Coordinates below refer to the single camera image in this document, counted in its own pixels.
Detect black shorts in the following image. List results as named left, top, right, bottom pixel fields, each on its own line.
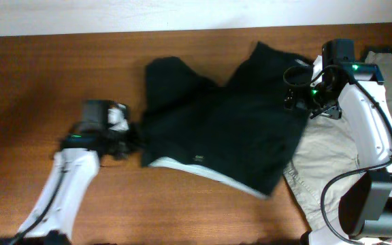
left=141, top=42, right=312, bottom=199

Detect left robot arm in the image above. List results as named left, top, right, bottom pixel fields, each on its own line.
left=0, top=100, right=137, bottom=245

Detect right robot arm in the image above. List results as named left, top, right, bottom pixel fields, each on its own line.
left=284, top=39, right=392, bottom=244

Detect beige khaki shorts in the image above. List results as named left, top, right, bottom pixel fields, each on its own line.
left=284, top=52, right=392, bottom=230

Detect dark garment under pile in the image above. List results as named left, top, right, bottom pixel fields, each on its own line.
left=361, top=46, right=392, bottom=60

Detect right black cable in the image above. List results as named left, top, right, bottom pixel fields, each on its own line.
left=282, top=63, right=392, bottom=245

